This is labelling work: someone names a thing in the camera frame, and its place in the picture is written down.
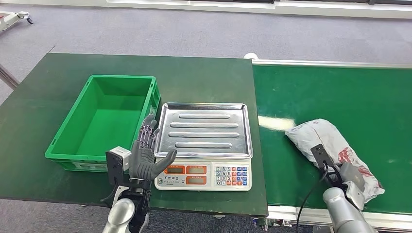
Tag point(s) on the steel scale weighing tray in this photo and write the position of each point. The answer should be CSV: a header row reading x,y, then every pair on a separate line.
x,y
202,132

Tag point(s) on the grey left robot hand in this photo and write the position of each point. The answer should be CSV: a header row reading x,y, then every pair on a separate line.
x,y
143,160

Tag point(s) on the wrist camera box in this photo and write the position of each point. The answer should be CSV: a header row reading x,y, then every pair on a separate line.
x,y
323,160
118,157

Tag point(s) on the white window ledge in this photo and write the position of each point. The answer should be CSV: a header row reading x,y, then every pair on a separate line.
x,y
289,8

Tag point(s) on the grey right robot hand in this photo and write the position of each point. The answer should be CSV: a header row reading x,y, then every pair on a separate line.
x,y
352,180

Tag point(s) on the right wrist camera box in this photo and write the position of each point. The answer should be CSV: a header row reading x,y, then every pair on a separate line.
x,y
323,160

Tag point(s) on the green plastic crate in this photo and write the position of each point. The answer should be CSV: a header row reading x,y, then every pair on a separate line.
x,y
106,125

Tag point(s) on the white electronic scale body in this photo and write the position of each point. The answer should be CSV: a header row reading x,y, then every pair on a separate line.
x,y
199,177

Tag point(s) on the grey plastic mailer package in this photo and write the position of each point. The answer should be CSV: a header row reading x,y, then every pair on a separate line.
x,y
325,136

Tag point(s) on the green conveyor belt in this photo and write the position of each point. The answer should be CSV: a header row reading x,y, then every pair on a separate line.
x,y
338,96

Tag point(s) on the white wheeled cart frame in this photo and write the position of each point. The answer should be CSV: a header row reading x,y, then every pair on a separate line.
x,y
11,17

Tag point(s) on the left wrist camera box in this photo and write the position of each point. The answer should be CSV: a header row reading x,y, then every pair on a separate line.
x,y
118,157

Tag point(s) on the grey metal bar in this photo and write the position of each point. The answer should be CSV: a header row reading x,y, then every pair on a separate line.
x,y
8,77

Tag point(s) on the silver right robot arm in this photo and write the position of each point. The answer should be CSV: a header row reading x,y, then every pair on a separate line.
x,y
346,212

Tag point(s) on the aluminium conveyor frame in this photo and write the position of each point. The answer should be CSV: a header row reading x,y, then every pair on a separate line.
x,y
322,63

